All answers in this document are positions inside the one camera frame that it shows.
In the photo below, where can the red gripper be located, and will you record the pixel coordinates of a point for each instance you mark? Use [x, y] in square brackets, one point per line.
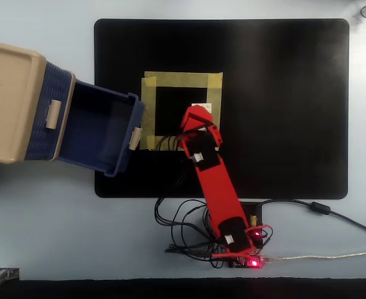
[215, 132]

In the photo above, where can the red robot arm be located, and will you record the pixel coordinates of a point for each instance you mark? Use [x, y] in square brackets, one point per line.
[217, 187]

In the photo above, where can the black rectangular table mat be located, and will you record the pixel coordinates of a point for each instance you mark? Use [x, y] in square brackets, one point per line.
[279, 109]

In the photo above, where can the long yellow masking tape strip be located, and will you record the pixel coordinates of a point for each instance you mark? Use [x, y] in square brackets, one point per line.
[180, 79]

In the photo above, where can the white toy building brick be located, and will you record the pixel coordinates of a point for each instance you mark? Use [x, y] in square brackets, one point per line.
[208, 108]

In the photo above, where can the controller board with led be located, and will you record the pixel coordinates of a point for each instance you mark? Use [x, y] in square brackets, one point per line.
[254, 263]

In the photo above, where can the yellow power connector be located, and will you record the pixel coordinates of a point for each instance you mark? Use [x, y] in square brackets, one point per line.
[254, 220]

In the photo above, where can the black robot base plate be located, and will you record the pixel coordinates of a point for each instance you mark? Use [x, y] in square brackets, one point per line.
[256, 208]

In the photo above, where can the beige plastic drawer cabinet frame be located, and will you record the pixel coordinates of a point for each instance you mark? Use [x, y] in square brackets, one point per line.
[5, 99]

